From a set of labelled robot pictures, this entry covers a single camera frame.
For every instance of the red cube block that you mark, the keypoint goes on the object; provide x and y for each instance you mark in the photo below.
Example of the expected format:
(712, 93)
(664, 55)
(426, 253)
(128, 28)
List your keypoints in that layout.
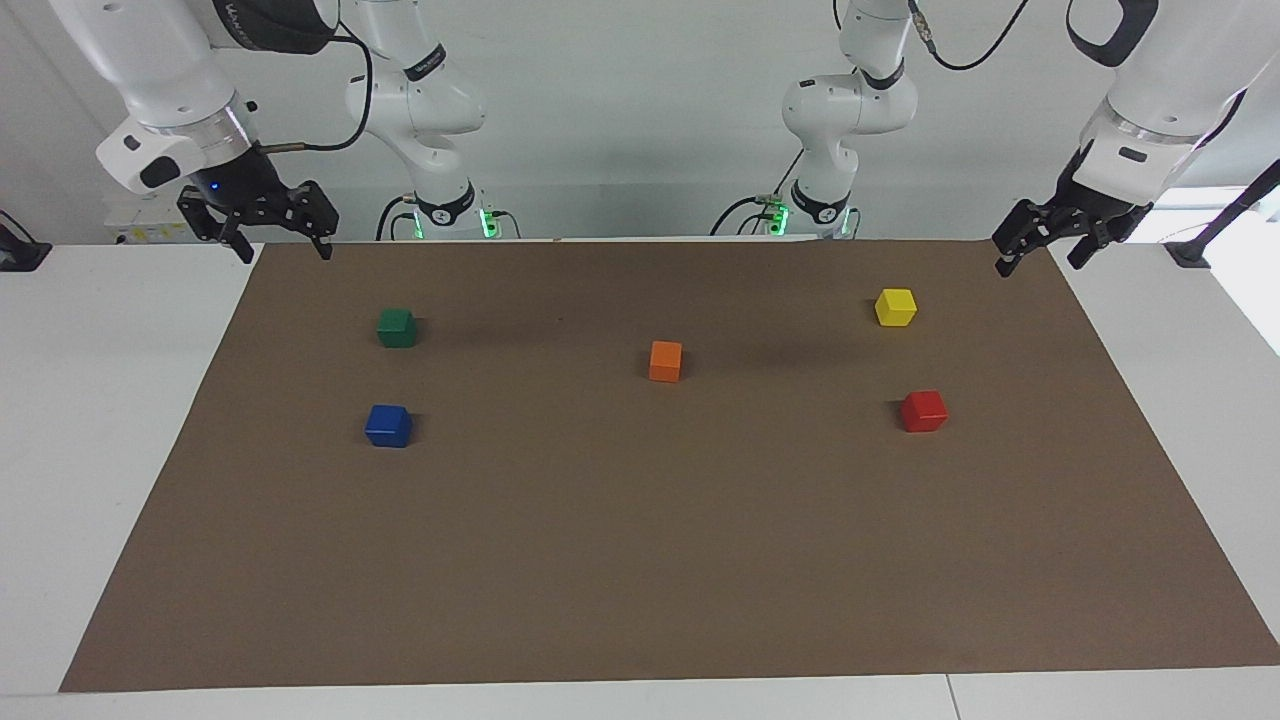
(923, 412)

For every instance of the green cube block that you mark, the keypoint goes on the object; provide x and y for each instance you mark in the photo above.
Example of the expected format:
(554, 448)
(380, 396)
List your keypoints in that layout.
(397, 328)

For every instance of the brown paper table mat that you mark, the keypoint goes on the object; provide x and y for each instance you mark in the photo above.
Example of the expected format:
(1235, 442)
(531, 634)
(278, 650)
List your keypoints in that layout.
(640, 540)

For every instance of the white box with yellow label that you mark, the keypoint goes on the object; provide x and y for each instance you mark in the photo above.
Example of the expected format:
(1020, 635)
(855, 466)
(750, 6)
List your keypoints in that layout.
(150, 222)

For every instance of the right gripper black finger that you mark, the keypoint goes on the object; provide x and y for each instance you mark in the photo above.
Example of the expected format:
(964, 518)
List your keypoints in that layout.
(318, 212)
(215, 220)

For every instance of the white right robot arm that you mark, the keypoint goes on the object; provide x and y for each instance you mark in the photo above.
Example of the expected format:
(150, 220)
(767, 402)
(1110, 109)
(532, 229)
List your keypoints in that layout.
(150, 60)

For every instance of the black angled stand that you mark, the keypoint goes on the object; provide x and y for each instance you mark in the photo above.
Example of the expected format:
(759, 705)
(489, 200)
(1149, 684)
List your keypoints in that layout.
(1225, 215)

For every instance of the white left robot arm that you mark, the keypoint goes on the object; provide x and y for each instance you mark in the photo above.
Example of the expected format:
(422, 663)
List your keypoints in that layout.
(850, 105)

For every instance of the black table clamp mount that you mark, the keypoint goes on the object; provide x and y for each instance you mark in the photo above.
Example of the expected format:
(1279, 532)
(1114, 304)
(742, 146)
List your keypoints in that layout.
(20, 252)

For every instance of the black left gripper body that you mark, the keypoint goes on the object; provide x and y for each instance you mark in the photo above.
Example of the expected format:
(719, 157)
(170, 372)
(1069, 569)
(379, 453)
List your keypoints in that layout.
(1085, 205)

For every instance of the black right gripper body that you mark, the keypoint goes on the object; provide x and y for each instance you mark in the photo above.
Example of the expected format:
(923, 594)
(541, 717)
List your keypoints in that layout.
(240, 185)

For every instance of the orange cube block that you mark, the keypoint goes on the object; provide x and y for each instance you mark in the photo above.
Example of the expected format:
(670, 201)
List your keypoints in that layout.
(665, 361)

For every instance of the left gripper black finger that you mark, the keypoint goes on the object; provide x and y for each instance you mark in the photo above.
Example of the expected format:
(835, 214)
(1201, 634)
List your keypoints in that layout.
(1020, 235)
(1095, 240)

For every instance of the blue cube block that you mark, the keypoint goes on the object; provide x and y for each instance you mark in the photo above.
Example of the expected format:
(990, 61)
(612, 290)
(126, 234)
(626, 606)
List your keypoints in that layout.
(388, 426)

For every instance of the yellow cube block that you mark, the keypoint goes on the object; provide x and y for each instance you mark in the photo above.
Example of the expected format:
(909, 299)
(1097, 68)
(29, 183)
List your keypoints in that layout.
(895, 308)

